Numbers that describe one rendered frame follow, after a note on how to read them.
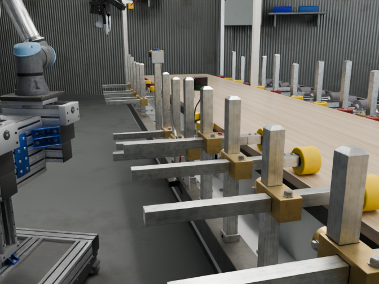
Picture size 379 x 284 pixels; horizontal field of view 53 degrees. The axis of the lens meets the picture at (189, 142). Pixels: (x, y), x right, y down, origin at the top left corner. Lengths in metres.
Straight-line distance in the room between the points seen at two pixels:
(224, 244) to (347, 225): 0.57
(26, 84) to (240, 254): 1.24
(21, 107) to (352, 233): 1.59
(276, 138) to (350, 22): 7.57
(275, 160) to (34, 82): 1.32
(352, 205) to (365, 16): 7.84
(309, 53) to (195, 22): 2.39
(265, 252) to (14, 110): 1.39
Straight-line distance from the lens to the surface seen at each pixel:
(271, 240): 0.90
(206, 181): 1.34
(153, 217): 0.74
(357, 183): 0.61
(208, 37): 8.19
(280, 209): 0.78
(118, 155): 1.47
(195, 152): 1.48
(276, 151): 0.82
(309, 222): 1.14
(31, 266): 2.11
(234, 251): 1.12
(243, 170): 1.00
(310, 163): 1.10
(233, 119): 1.03
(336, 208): 0.63
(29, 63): 1.88
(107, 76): 8.78
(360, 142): 1.55
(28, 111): 1.90
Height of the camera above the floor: 1.27
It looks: 15 degrees down
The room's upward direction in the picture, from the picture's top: straight up
